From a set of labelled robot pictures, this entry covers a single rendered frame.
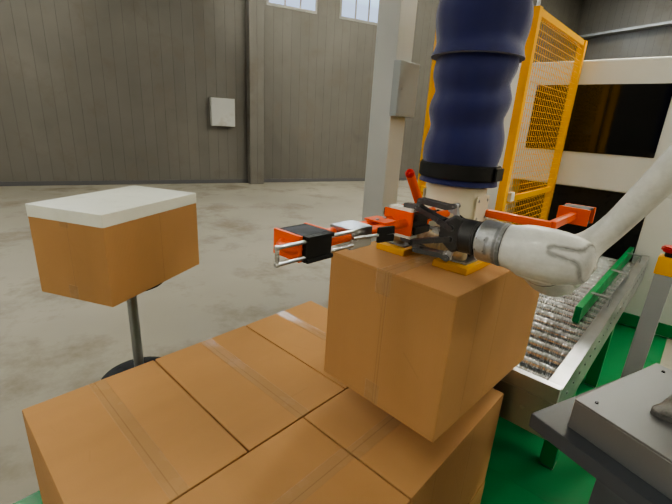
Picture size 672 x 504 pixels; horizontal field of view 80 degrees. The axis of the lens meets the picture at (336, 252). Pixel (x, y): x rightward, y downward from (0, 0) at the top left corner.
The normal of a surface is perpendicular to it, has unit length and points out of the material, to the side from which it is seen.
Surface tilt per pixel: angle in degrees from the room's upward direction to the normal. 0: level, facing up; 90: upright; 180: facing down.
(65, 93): 90
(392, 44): 90
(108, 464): 0
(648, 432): 2
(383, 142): 90
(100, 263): 90
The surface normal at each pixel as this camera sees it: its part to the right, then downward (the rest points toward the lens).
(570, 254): -0.39, -0.25
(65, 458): 0.06, -0.95
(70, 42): 0.44, 0.30
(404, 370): -0.70, 0.17
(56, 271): -0.30, 0.28
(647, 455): -0.89, 0.09
